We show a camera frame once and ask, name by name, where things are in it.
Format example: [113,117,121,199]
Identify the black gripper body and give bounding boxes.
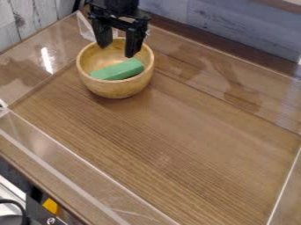
[89,3,151,35]

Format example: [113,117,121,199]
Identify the green rectangular block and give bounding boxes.
[90,58,145,81]

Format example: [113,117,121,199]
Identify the black cable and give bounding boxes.
[0,198,31,225]

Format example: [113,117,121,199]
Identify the brown wooden bowl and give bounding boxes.
[77,37,154,98]

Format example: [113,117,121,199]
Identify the clear acrylic corner bracket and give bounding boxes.
[75,11,97,42]

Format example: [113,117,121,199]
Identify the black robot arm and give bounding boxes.
[87,0,151,58]

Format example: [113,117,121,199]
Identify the black device with yellow label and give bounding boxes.
[26,195,82,225]

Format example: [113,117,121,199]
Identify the clear acrylic tray wall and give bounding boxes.
[0,100,180,225]

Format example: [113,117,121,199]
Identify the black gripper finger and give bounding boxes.
[125,28,146,58]
[93,19,113,48]

